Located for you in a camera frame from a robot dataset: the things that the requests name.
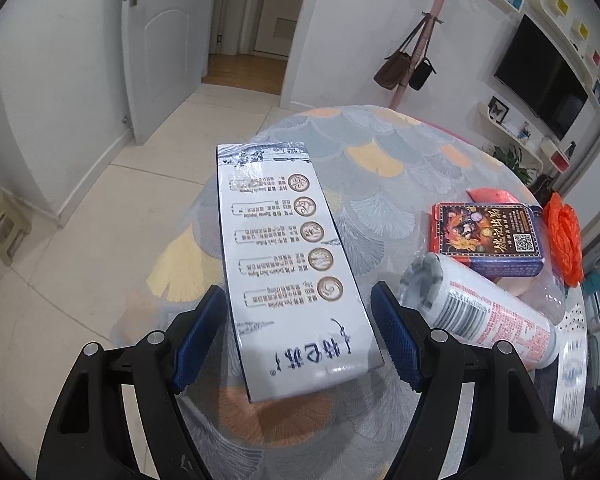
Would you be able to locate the orange plastic bag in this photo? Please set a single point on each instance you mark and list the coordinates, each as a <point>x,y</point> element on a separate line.
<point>562,235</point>

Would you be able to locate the small blue-lined wall shelf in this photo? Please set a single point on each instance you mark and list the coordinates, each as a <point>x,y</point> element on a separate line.
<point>599,92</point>

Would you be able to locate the white spray can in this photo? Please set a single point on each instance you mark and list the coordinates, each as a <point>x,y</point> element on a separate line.
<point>480,310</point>

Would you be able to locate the patterned tablecloth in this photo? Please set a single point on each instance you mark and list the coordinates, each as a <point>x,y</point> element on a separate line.
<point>380,170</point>

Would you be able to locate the dark printed card box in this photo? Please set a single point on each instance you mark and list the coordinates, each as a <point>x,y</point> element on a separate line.
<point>485,235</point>

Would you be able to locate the white hallway door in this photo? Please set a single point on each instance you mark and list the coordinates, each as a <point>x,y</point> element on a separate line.
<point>280,10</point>

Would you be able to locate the long white wall shelf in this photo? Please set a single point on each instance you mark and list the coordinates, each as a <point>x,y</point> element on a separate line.
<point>510,132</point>

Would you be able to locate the beige stool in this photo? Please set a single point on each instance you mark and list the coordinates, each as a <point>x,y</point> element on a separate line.
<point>2,225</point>

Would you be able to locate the pink wall cube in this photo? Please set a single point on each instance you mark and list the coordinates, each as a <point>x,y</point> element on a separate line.
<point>596,58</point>

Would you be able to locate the yellow wall cube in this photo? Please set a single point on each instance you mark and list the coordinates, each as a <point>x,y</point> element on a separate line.
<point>562,5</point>
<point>583,32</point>

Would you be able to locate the pink-red packet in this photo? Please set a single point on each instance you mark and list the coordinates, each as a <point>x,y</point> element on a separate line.
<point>490,195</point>

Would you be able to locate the small shelf figurine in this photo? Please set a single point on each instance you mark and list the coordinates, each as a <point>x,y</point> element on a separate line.
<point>524,132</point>

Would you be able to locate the black handbag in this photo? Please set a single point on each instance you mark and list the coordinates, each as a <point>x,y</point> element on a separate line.
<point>422,75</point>

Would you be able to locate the pink-lined white wall shelf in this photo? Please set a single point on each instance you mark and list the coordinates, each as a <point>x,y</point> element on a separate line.
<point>555,155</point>

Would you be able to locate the white milk carton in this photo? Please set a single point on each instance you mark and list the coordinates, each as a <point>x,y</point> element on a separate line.
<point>280,260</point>

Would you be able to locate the black television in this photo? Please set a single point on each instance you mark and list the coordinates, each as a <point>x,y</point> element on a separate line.
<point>540,75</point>

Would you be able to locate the brown handbag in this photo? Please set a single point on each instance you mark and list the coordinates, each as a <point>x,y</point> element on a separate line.
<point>392,72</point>

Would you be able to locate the framed butterfly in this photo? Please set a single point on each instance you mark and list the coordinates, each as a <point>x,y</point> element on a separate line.
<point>498,110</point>

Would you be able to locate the potted green plant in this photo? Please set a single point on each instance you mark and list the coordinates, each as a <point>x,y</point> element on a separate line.
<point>512,160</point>

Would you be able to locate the clear plastic bottle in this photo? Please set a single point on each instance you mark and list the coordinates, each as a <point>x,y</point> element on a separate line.
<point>547,295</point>

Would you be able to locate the white printed package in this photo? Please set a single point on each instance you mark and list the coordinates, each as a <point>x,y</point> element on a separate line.
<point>572,360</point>

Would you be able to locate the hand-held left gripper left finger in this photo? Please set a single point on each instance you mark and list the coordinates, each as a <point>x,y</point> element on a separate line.
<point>200,340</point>

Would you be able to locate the pink coat rack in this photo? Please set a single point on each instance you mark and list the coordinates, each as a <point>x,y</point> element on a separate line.
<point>420,45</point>

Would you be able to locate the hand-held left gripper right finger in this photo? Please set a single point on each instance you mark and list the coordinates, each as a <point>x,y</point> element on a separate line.
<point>395,340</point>

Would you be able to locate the curved white wall shelf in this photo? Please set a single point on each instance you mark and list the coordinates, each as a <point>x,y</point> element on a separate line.
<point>565,35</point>

